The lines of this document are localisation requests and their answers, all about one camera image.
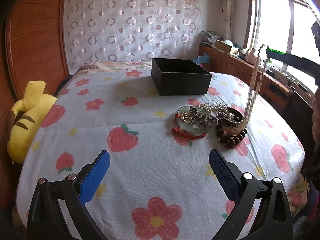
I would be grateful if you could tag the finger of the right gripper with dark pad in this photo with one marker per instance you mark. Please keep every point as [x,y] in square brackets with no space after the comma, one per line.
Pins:
[308,67]

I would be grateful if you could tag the left gripper right finger with dark pad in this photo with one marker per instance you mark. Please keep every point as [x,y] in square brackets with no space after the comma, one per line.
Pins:
[228,175]

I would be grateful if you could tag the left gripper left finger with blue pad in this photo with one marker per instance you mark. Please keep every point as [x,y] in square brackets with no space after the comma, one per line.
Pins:
[91,175]

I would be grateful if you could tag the black open jewelry box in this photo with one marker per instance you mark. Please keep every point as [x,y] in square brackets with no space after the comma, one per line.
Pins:
[179,77]

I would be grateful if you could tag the pink piggy figurine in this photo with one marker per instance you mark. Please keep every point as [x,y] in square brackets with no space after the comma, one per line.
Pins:
[251,56]

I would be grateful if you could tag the silver engraved bangle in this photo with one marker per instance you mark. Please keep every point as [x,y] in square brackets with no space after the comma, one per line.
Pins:
[230,117]

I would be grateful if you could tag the metal hairpin ornament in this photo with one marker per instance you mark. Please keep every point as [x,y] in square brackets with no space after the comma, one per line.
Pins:
[203,115]

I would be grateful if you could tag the strawberry flower print bedspread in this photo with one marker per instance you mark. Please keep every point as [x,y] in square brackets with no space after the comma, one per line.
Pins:
[159,184]

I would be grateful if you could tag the cardboard box on cabinet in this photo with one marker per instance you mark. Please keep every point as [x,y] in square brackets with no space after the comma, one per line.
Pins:
[222,46]

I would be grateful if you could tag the yellow striped plush toy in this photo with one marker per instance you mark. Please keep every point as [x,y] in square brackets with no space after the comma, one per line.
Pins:
[26,115]

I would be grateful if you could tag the blue paper on cabinet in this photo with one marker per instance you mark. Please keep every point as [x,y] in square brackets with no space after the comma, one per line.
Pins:
[201,60]

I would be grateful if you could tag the floral quilt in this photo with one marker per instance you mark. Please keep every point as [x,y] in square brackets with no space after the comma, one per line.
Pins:
[110,66]

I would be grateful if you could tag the wooden slatted headboard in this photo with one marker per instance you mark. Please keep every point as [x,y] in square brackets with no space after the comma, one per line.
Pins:
[32,46]

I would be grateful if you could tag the sheer circle pattern curtain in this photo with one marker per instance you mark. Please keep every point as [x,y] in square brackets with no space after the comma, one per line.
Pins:
[129,30]

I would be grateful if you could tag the window with wooden frame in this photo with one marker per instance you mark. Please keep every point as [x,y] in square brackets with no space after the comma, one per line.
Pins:
[283,25]

